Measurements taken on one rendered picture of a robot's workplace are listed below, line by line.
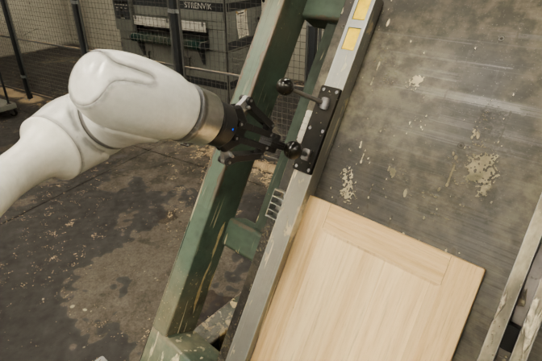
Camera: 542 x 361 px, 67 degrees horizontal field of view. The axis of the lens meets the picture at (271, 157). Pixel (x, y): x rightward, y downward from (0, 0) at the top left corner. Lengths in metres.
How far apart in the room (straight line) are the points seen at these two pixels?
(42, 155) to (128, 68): 0.18
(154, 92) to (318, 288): 0.57
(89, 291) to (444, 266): 2.26
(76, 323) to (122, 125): 2.13
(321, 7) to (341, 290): 0.70
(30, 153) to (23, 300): 2.30
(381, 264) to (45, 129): 0.64
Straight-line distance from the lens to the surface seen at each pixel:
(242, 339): 1.03
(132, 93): 0.52
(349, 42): 0.96
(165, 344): 1.19
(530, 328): 0.77
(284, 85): 0.86
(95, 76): 0.53
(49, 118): 0.64
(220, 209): 1.10
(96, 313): 2.63
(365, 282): 0.88
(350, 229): 0.89
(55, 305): 2.76
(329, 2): 1.13
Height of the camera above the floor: 1.80
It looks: 27 degrees down
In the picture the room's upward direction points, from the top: straight up
